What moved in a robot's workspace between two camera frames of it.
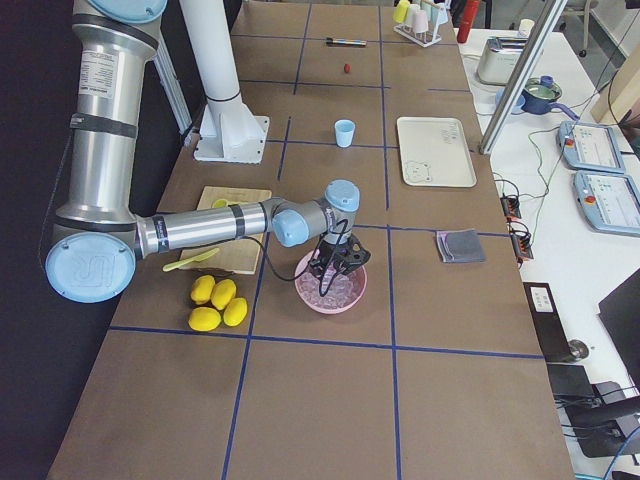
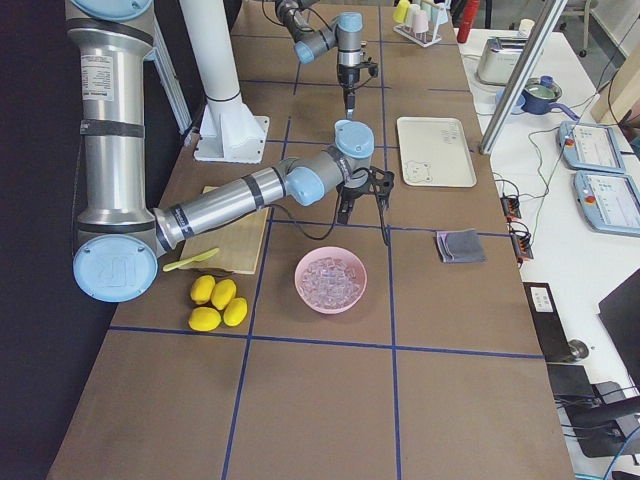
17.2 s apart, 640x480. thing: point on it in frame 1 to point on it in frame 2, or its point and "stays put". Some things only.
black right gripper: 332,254 to 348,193
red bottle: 467,20 stays put
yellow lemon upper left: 202,289 stays put
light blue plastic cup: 345,130 stays put
